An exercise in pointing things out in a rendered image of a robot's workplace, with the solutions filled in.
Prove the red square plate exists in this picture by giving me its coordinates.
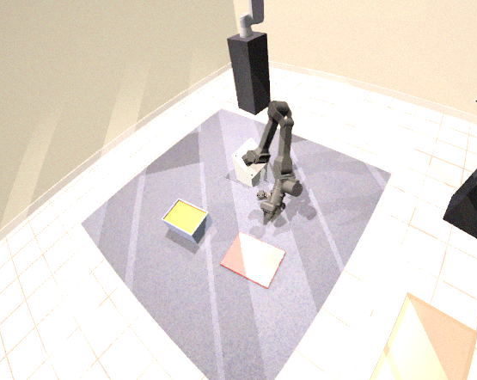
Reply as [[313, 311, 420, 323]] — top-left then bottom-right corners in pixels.
[[220, 232, 285, 289]]

